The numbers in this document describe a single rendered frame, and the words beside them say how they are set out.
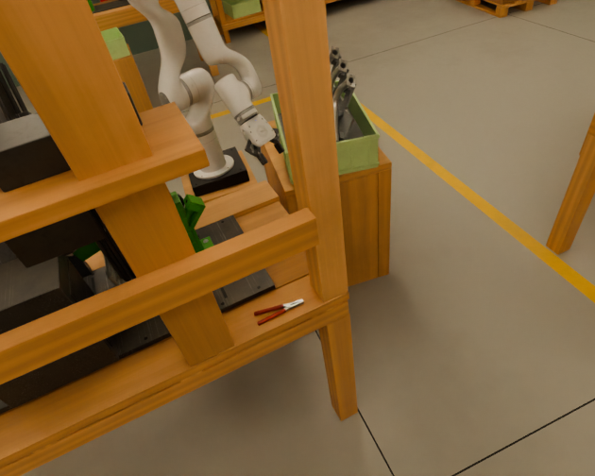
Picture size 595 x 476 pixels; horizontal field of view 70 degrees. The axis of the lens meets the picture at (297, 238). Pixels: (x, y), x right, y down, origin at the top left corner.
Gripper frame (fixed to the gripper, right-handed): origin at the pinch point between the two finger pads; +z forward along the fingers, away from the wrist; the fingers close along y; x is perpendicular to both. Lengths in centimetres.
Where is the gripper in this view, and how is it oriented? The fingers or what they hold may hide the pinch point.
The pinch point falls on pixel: (272, 156)
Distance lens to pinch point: 158.2
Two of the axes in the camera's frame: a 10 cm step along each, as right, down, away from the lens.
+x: -5.5, 1.6, 8.2
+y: 6.3, -5.6, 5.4
